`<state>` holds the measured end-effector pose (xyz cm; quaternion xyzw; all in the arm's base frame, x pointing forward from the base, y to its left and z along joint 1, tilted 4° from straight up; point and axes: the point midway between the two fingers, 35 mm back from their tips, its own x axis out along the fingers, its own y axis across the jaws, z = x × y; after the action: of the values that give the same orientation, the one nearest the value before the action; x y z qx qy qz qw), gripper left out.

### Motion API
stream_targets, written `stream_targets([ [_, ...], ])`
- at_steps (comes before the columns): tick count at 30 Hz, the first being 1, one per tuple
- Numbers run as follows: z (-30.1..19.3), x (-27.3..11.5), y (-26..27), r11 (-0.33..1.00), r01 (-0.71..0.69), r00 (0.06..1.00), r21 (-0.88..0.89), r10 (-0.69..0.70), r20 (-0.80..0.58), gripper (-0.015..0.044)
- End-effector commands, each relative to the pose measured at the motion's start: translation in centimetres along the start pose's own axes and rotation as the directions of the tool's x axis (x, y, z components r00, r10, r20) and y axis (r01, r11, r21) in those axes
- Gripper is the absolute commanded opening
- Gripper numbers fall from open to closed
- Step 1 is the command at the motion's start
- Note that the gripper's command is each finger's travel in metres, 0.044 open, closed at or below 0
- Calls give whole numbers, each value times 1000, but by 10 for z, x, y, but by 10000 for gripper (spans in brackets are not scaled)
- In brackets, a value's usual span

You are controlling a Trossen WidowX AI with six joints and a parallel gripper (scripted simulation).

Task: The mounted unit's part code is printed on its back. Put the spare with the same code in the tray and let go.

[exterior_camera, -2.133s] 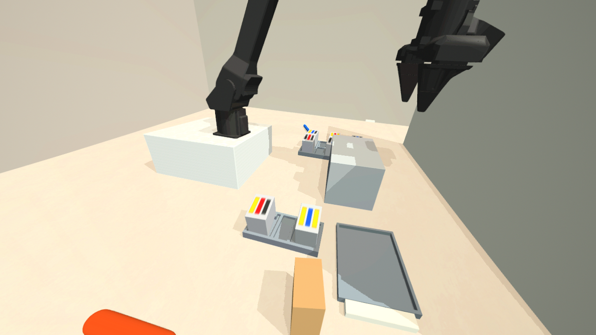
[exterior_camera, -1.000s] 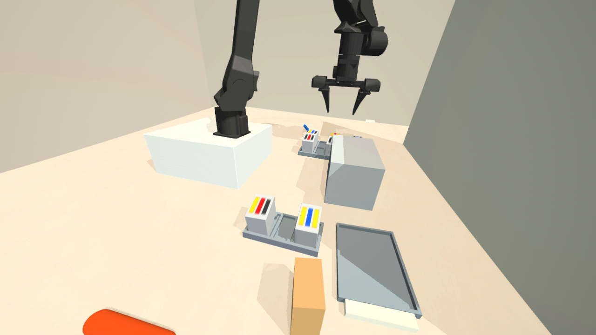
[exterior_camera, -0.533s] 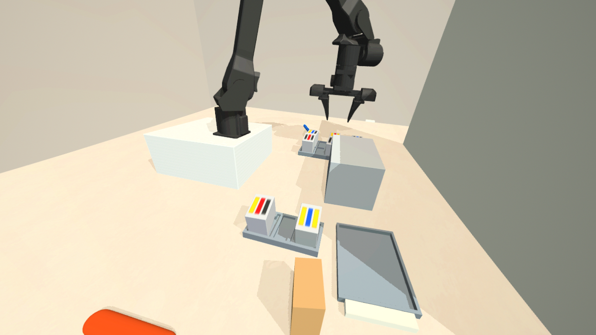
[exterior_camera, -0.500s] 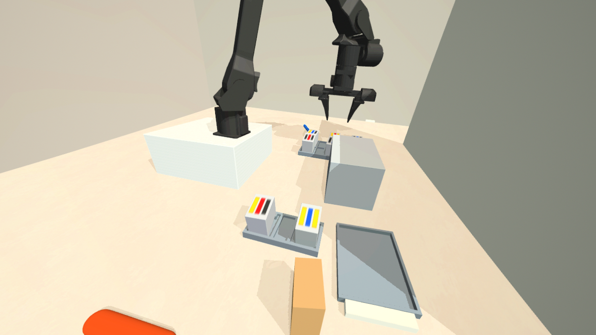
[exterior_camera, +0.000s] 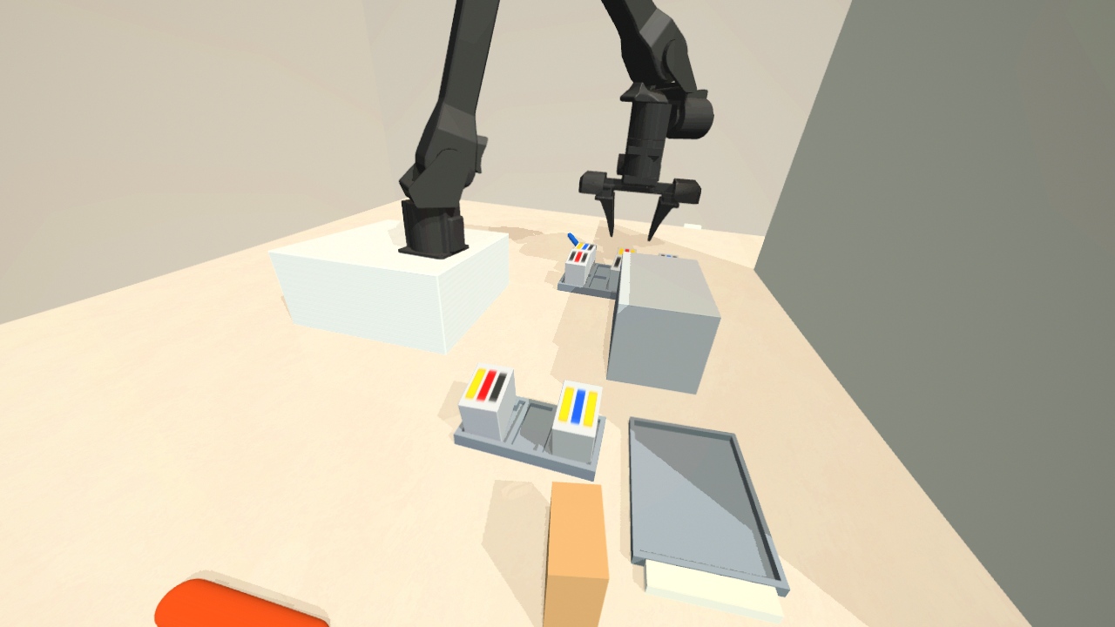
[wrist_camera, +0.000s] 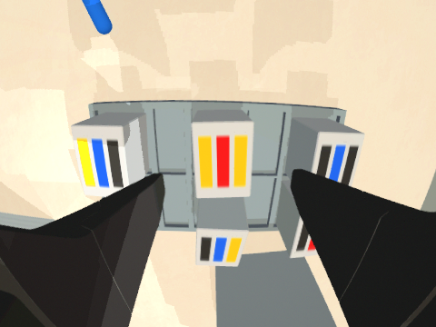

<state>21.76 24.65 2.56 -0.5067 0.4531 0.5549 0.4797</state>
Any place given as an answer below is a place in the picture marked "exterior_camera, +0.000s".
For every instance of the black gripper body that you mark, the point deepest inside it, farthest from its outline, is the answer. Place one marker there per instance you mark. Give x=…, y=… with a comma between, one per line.
x=640, y=173

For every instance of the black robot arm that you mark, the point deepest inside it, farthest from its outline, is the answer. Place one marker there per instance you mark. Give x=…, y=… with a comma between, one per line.
x=450, y=153

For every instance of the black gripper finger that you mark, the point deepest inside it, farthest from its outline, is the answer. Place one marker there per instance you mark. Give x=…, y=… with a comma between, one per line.
x=608, y=206
x=662, y=209

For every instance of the orange rectangular block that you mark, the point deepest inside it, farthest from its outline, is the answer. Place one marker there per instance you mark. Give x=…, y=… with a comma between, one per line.
x=577, y=569

